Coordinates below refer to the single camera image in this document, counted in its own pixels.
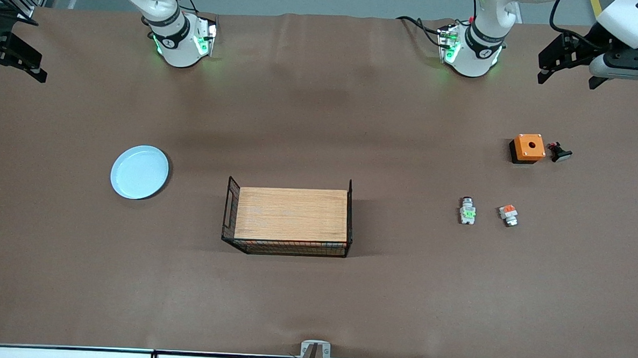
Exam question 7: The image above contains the orange contact block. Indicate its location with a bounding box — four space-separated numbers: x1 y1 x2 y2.
499 204 519 227

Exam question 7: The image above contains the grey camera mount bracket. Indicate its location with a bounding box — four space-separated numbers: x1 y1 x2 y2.
297 340 332 358

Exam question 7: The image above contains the black wire mesh basket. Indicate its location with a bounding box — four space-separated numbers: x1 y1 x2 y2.
221 174 356 259

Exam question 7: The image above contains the brown table cover sheet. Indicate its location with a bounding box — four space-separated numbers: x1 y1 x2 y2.
0 0 638 358

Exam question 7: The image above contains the light blue round plate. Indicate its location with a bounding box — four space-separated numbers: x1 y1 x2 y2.
109 144 171 202

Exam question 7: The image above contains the black white-capped push button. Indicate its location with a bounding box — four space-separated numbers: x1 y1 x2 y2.
546 140 573 164

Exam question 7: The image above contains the wooden board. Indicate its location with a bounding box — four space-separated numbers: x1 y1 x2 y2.
234 185 350 244

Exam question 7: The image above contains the black arm base cable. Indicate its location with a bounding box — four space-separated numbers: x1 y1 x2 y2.
394 15 446 48

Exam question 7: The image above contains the orange button enclosure box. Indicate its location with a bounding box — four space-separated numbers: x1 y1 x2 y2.
509 133 547 166

